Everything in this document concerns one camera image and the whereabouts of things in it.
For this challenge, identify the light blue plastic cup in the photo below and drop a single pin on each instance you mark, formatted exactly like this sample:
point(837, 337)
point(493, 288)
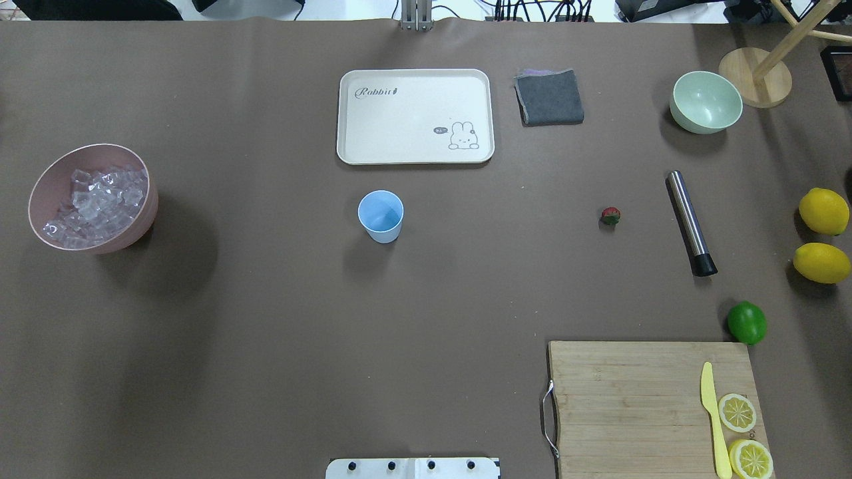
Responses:
point(381, 213)

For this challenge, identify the pile of clear ice cubes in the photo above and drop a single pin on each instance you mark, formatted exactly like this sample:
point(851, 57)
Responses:
point(101, 205)

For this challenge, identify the cream rabbit tray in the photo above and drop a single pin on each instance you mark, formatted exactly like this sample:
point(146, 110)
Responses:
point(391, 117)

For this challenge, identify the grey folded cloth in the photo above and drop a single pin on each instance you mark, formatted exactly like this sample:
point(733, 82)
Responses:
point(549, 98)

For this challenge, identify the red strawberry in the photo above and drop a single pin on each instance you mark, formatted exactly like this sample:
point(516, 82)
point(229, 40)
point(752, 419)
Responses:
point(610, 216)

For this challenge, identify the wooden cutting board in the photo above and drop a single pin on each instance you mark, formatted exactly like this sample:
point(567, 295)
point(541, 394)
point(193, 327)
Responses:
point(632, 409)

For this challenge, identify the steel muddler black tip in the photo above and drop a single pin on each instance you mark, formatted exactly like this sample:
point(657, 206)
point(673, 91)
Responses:
point(701, 260)

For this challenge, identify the mint green bowl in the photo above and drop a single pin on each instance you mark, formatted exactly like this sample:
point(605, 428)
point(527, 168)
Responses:
point(705, 103)

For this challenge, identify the yellow plastic knife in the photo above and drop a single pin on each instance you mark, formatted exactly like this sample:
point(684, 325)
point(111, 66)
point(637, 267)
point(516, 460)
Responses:
point(721, 461)

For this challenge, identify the green lime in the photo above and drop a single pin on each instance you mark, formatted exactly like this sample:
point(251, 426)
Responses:
point(747, 323)

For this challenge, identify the upper lemon slice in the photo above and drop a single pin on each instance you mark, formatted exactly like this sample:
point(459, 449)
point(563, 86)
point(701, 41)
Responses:
point(737, 413)

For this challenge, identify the lemon slice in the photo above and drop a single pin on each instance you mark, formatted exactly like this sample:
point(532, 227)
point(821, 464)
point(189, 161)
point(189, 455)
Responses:
point(737, 413)
point(751, 459)

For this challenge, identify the wooden mug tree stand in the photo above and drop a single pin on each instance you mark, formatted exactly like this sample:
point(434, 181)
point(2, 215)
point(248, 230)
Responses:
point(760, 76)

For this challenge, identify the pink bowl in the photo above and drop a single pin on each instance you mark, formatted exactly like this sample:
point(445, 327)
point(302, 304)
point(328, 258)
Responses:
point(54, 185)

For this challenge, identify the lower yellow lemon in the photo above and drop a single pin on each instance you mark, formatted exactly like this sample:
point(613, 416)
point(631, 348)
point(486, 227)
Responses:
point(822, 263)

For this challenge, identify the yellow lemon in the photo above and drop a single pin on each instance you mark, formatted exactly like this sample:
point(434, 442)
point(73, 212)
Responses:
point(822, 263)
point(824, 211)

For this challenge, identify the lower lemon slice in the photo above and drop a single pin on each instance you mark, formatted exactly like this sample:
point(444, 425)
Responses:
point(751, 459)

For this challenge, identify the upper yellow lemon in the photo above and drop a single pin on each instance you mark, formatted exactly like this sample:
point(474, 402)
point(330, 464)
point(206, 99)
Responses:
point(824, 211)

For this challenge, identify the dark brown box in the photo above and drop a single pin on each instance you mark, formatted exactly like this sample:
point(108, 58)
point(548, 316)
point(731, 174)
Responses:
point(837, 63)

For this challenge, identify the aluminium frame post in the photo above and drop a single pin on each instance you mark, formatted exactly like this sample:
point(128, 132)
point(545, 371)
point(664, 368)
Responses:
point(416, 15)

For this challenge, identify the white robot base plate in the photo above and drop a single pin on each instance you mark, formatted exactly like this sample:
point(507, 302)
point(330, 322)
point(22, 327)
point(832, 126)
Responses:
point(425, 467)

